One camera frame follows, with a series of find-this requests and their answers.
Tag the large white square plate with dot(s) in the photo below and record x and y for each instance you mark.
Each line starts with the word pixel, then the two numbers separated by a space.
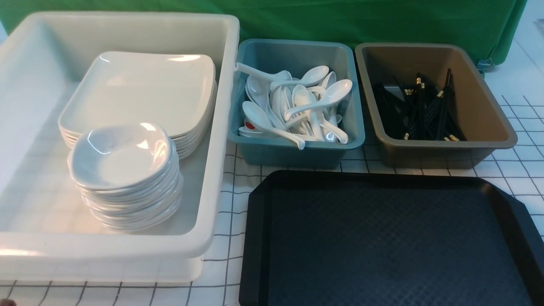
pixel 170 90

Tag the white ceramic soup spoon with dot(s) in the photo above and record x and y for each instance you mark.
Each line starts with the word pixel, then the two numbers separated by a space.
pixel 332 96

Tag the white spoon front in bin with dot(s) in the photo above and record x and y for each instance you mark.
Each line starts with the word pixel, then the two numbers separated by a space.
pixel 258 118

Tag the white spoon on bin edge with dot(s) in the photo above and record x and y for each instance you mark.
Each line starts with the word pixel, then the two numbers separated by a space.
pixel 280 76

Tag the black serving tray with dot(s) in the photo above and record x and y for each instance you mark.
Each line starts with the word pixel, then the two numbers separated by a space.
pixel 353 239

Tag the teal plastic bin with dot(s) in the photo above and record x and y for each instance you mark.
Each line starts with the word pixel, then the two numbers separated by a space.
pixel 297 57

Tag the stack of white square plates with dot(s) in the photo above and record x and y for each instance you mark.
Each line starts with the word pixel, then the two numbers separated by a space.
pixel 185 144

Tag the stack of white small bowls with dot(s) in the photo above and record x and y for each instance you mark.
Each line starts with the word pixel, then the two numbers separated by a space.
pixel 128 175

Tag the pile of black chopsticks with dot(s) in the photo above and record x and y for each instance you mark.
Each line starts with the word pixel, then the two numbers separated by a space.
pixel 423 113

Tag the brown plastic bin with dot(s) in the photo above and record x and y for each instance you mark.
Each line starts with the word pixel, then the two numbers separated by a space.
pixel 475 108

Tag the large white plastic bin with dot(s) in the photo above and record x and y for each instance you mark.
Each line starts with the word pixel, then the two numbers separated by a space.
pixel 47 232

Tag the white checkered tablecloth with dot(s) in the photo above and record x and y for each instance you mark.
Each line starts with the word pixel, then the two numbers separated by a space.
pixel 517 84

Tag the green cloth backdrop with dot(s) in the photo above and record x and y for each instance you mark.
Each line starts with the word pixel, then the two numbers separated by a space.
pixel 483 28

